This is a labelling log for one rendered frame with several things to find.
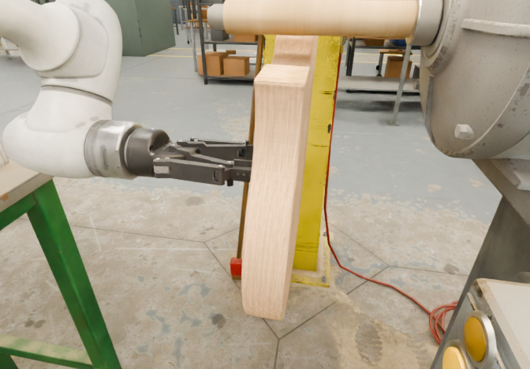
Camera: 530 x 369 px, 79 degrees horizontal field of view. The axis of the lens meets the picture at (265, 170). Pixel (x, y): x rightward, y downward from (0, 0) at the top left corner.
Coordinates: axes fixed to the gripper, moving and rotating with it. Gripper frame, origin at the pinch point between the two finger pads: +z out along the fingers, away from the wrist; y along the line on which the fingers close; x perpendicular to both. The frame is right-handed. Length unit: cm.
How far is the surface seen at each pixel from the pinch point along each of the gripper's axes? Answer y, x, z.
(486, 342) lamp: 29.1, 1.5, 16.2
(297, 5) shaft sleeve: 9.5, 19.3, 3.6
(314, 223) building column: -92, -59, 9
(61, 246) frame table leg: -15, -31, -53
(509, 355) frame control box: 29.9, 1.6, 16.9
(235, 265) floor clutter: -85, -83, -27
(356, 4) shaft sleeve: 9.4, 19.6, 9.0
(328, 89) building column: -82, 3, 9
